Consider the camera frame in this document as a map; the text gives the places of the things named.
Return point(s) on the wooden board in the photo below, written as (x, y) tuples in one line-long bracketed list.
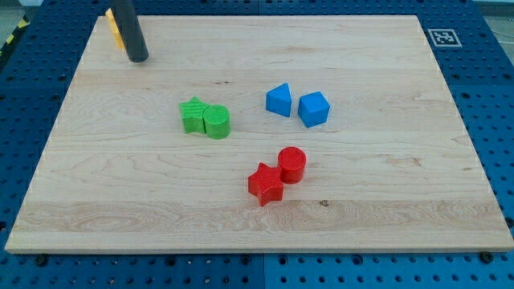
[(392, 169)]

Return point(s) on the red cylinder block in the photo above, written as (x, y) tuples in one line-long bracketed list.
[(292, 162)]

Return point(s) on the red star block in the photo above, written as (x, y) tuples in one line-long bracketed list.
[(265, 184)]

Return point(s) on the green cylinder block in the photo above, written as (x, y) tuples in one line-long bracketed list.
[(217, 121)]

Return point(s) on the blue triangular prism block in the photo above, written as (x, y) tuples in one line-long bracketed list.
[(279, 100)]

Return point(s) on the blue cube block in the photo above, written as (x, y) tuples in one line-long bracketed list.
[(313, 109)]

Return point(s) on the green star block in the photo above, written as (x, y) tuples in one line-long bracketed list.
[(192, 115)]

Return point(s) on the yellow block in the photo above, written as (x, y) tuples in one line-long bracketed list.
[(114, 28)]

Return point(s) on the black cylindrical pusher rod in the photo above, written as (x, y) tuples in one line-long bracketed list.
[(128, 25)]

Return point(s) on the white fiducial marker tag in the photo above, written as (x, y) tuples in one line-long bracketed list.
[(443, 37)]

